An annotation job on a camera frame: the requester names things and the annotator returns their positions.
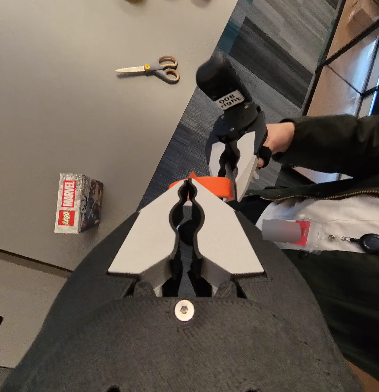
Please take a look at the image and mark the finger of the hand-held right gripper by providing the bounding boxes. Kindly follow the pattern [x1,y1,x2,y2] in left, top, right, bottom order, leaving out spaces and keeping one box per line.
[232,132,260,203]
[206,139,231,179]

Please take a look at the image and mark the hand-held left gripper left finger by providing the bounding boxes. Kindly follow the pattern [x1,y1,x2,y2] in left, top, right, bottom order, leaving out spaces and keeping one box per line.
[107,180,188,297]

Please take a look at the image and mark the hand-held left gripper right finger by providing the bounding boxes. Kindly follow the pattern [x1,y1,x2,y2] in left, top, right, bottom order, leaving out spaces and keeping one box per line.
[188,178,265,296]

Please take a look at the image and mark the orange tape roll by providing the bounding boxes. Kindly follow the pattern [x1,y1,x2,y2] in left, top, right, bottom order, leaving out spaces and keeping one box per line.
[169,171,236,203]

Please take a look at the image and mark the small superhero toy box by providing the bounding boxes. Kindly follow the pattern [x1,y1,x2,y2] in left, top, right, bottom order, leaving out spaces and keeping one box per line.
[54,172,104,234]

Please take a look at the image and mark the orange grey handled scissors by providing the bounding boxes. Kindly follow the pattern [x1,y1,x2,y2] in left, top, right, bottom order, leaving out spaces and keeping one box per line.
[115,55,181,85]

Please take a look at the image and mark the person's right forearm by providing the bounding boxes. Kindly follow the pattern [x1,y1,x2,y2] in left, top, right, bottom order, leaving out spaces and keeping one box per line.
[271,114,379,178]

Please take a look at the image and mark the person's right hand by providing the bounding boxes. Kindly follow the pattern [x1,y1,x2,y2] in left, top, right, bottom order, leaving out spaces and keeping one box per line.
[257,122,296,168]

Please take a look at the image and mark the person's dark trousers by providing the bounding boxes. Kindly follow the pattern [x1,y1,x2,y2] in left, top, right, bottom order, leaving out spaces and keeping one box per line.
[177,220,200,247]

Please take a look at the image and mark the black badge reel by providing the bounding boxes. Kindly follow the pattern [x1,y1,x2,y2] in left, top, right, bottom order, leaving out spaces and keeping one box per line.
[359,233,379,255]

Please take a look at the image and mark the black metal rack frame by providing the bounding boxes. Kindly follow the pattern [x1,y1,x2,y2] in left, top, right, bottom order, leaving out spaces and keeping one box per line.
[301,0,379,117]

